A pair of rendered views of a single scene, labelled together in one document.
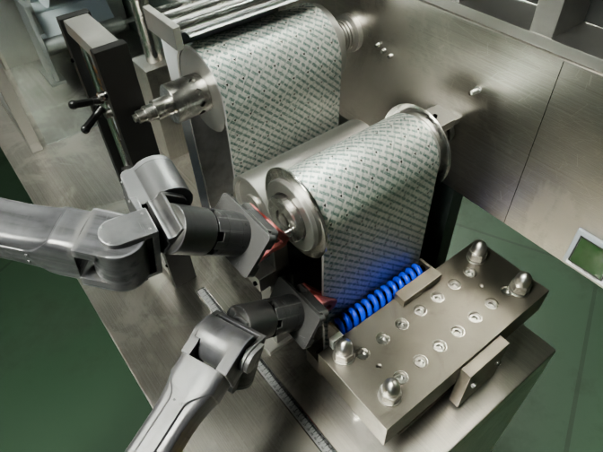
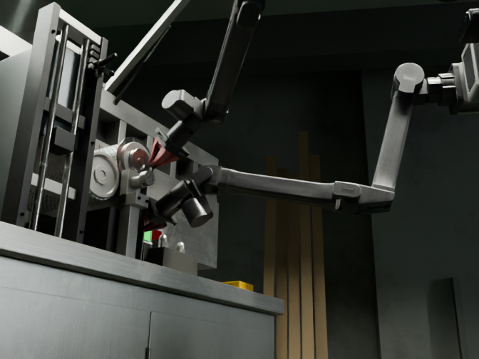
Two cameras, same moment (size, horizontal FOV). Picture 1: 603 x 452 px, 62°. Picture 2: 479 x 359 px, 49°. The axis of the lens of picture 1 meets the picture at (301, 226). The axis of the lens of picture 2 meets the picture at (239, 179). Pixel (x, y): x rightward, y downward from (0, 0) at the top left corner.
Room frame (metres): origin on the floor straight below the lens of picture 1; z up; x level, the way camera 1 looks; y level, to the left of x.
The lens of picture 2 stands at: (0.77, 1.37, 0.70)
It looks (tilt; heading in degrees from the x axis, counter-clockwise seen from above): 20 degrees up; 248
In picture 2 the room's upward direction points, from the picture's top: 1 degrees clockwise
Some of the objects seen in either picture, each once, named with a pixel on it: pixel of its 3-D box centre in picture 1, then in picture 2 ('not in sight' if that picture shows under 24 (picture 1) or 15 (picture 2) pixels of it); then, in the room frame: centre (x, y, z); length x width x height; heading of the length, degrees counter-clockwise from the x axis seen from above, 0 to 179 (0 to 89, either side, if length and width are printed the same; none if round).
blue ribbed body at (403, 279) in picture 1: (380, 297); not in sight; (0.52, -0.14, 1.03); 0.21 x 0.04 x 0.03; 126
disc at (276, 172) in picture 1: (294, 212); (135, 162); (0.52, 0.01, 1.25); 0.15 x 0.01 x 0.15; 36
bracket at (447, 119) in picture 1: (436, 118); not in sight; (0.69, -0.23, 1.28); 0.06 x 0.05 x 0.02; 126
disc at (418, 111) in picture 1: (415, 145); not in sight; (0.67, -0.20, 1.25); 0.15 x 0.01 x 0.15; 36
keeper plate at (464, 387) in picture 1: (479, 372); not in sight; (0.40, -0.29, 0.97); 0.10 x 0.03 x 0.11; 126
